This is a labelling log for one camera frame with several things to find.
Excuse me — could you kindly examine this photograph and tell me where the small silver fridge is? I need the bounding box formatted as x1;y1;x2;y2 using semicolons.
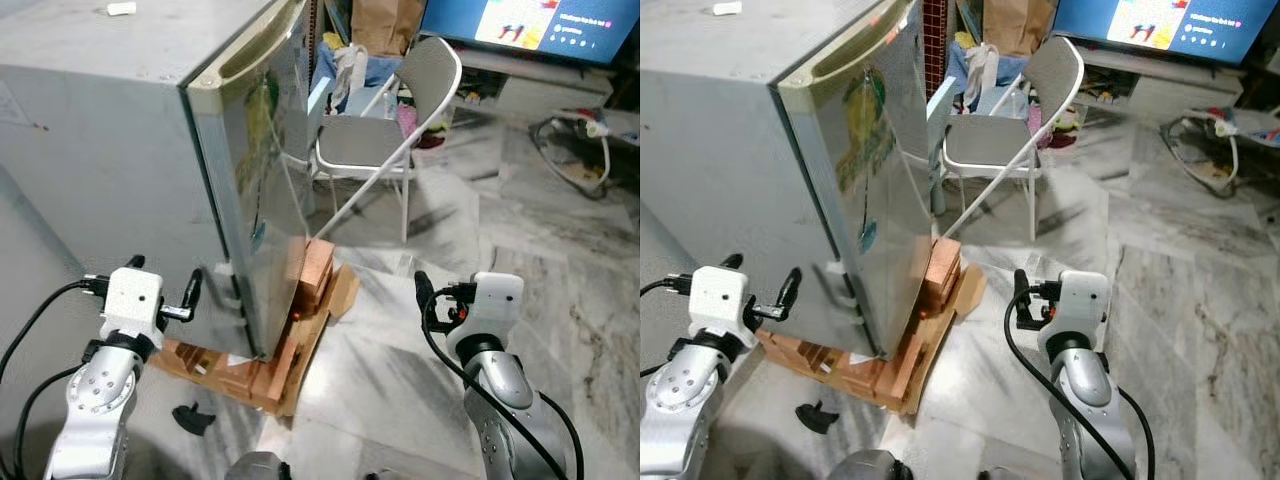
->
640;0;926;363
0;0;311;363

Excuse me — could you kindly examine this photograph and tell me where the tan wooden board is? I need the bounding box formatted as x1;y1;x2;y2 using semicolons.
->
885;262;988;416
255;262;362;416

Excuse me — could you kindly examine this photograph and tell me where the orange brick row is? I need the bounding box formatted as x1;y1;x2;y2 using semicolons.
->
758;332;926;413
150;338;301;416

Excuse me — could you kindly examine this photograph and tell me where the small black floor object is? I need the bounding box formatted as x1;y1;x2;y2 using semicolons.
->
172;403;217;437
796;400;842;435

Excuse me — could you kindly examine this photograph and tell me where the grey folding chair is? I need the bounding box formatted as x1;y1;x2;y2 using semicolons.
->
310;37;464;244
935;37;1087;243

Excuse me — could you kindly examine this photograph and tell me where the pink cloth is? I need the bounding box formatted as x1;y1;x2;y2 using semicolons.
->
398;98;448;151
1038;98;1087;153

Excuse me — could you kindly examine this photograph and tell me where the grey robot leg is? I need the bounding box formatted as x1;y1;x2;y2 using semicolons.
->
830;450;913;480
225;452;293;480

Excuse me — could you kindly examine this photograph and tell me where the blue cloth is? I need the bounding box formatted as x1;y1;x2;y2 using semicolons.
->
312;40;403;113
945;38;1033;113

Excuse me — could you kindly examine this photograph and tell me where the white television shelf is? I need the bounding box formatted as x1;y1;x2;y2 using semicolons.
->
1080;48;1280;123
450;48;641;113

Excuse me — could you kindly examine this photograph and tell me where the brown paper bag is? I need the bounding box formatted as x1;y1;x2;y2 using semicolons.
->
985;0;1061;57
350;0;427;57

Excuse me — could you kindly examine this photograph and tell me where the flat screen television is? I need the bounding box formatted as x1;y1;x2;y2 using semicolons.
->
1052;0;1280;67
420;0;641;67

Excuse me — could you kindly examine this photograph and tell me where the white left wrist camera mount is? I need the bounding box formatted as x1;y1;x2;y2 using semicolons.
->
100;265;165;337
690;266;759;337

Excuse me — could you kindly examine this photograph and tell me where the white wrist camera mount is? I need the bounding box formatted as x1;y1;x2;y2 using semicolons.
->
1057;269;1112;338
690;266;759;337
468;271;525;343
100;265;165;337

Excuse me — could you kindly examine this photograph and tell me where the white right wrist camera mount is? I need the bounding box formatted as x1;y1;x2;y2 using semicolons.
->
1057;269;1112;338
468;271;525;343

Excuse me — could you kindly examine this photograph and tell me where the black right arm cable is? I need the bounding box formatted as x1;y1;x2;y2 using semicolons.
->
420;300;586;480
1003;290;1158;480

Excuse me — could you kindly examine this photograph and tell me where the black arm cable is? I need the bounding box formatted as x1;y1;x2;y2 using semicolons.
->
1003;290;1158;480
0;275;111;480
640;275;693;381
420;300;586;480

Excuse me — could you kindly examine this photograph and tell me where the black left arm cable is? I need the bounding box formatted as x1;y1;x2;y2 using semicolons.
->
0;275;111;480
640;275;693;381

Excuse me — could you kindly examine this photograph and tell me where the black frame baby bouncer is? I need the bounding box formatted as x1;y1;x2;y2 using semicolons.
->
1160;104;1280;197
530;106;641;201

